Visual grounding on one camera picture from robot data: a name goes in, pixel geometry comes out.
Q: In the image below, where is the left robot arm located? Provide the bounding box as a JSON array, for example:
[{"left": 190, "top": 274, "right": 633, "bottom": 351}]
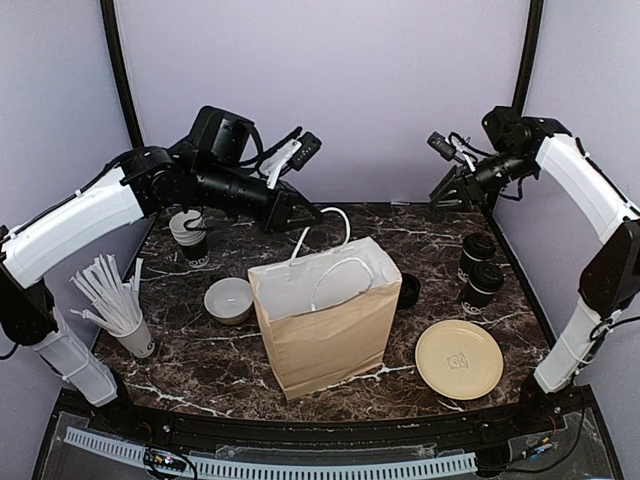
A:
[{"left": 1, "top": 106, "right": 322, "bottom": 436}]

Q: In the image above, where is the brown paper bag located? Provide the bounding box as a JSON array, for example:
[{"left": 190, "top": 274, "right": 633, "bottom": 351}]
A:
[{"left": 247, "top": 236, "right": 402, "bottom": 400}]

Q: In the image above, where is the black frame post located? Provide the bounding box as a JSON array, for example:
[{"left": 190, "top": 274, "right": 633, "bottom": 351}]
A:
[
  {"left": 482, "top": 0, "right": 545, "bottom": 211},
  {"left": 99, "top": 0, "right": 144, "bottom": 148}
]

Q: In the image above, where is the cup of wrapped straws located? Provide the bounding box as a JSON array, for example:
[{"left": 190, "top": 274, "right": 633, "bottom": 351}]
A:
[{"left": 70, "top": 255, "right": 155, "bottom": 359}]

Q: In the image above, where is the white cable duct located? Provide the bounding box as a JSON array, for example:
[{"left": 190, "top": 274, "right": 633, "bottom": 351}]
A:
[{"left": 63, "top": 427, "right": 477, "bottom": 479}]

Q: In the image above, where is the stack of black lids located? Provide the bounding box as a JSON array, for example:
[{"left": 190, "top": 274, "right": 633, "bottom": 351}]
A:
[{"left": 397, "top": 273, "right": 421, "bottom": 310}]

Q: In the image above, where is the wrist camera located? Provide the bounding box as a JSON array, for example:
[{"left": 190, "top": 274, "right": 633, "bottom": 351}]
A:
[
  {"left": 258, "top": 127, "right": 322, "bottom": 190},
  {"left": 426, "top": 131, "right": 478, "bottom": 173}
]

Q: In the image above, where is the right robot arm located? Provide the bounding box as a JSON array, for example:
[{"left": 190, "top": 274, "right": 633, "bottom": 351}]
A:
[{"left": 425, "top": 106, "right": 639, "bottom": 394}]

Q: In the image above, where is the yellow plate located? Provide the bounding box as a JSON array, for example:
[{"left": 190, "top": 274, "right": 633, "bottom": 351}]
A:
[{"left": 415, "top": 320, "right": 504, "bottom": 401}]

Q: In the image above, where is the black coffee cup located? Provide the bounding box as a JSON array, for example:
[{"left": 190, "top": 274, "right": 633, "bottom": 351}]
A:
[
  {"left": 460, "top": 283, "right": 496, "bottom": 315},
  {"left": 457, "top": 249, "right": 494, "bottom": 282}
]

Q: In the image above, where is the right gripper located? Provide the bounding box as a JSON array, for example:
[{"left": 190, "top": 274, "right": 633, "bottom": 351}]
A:
[{"left": 429, "top": 147, "right": 535, "bottom": 212}]

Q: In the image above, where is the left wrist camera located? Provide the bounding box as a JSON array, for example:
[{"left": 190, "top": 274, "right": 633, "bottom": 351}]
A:
[{"left": 258, "top": 127, "right": 322, "bottom": 190}]

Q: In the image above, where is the right black frame post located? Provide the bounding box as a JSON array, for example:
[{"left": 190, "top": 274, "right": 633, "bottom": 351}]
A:
[{"left": 482, "top": 0, "right": 545, "bottom": 211}]

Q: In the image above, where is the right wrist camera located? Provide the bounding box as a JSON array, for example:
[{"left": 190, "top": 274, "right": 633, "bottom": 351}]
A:
[{"left": 426, "top": 131, "right": 478, "bottom": 173}]

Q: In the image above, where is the white ceramic bowl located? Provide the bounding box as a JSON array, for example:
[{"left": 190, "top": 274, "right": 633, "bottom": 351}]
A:
[{"left": 203, "top": 277, "right": 254, "bottom": 326}]

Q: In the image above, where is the black front rail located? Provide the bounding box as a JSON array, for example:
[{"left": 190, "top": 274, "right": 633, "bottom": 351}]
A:
[{"left": 59, "top": 387, "right": 591, "bottom": 454}]

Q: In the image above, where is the left black frame post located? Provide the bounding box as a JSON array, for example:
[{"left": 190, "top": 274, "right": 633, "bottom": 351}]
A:
[{"left": 99, "top": 0, "right": 144, "bottom": 148}]

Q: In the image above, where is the stack of paper cups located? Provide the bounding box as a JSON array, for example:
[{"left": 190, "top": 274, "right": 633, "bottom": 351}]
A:
[{"left": 169, "top": 210, "right": 209, "bottom": 268}]

